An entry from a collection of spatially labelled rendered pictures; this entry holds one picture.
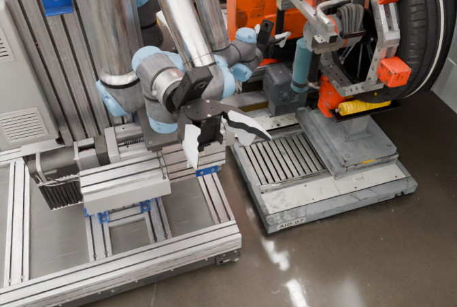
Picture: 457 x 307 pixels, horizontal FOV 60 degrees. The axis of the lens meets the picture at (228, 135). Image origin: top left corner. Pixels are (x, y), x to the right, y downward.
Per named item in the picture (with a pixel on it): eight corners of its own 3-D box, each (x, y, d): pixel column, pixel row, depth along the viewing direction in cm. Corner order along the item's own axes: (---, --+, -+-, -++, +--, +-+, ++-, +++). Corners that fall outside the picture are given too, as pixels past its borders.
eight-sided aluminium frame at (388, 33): (373, 118, 169) (416, -6, 130) (360, 120, 167) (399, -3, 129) (315, 49, 205) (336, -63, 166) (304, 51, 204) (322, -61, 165)
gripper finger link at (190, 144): (196, 188, 66) (201, 150, 73) (198, 162, 62) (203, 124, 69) (177, 186, 66) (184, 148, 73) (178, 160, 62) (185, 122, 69)
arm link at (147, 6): (120, 20, 159) (113, -14, 150) (146, 7, 166) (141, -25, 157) (140, 30, 154) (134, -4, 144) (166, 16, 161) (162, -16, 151)
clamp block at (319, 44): (339, 50, 147) (341, 37, 143) (316, 54, 145) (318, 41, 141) (332, 43, 150) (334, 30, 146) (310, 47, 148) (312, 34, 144)
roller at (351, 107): (394, 106, 188) (397, 97, 184) (338, 119, 182) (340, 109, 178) (387, 99, 192) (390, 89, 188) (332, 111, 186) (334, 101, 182)
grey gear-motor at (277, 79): (333, 114, 244) (345, 66, 220) (269, 128, 236) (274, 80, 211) (319, 95, 257) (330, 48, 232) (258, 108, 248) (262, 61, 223)
